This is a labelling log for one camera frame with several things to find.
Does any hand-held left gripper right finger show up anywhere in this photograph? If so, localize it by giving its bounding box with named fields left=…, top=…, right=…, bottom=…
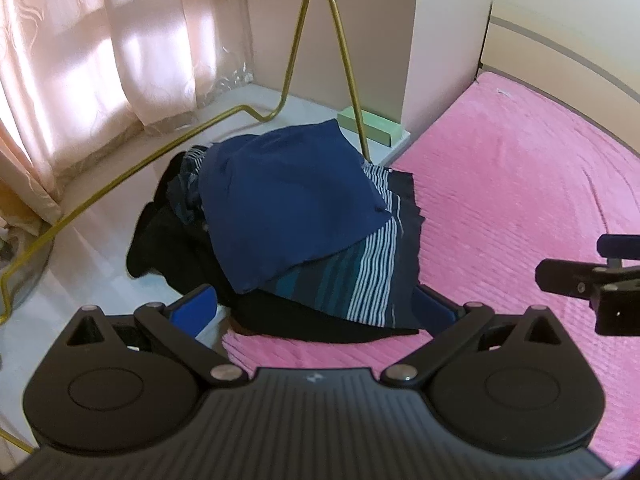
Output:
left=380, top=285, right=571, bottom=388

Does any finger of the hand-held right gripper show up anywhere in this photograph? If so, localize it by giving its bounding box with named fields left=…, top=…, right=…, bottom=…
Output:
left=597, top=233, right=640, bottom=267
left=535, top=258, right=640, bottom=337

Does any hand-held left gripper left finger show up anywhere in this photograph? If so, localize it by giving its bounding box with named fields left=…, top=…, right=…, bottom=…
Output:
left=65, top=284, right=249, bottom=387

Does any navy blue shirt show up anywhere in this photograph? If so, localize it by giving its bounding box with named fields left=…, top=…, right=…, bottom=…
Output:
left=199, top=119, right=394, bottom=295

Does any gold metal clothes rack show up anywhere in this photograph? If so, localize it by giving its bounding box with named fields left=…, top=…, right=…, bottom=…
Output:
left=0, top=0, right=373, bottom=453

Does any black garment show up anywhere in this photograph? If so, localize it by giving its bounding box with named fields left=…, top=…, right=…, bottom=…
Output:
left=125, top=152, right=421, bottom=345

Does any dark striped garment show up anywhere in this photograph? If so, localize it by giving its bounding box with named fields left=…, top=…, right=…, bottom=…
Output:
left=262, top=160, right=427, bottom=333

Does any pink blanket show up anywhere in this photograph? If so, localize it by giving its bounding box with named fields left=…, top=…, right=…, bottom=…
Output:
left=220, top=70, right=640, bottom=467

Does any dark blue plaid garment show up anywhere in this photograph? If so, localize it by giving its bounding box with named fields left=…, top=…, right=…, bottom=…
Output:
left=167, top=145, right=212, bottom=226

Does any light green box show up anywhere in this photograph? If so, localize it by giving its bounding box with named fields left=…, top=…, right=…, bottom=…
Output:
left=337, top=106, right=404, bottom=147

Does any beige wooden headboard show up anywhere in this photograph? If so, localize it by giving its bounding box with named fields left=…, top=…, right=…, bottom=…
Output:
left=472, top=0, right=640, bottom=157

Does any pink curtain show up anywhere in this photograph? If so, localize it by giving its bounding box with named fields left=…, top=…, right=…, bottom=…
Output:
left=0, top=0, right=257, bottom=233

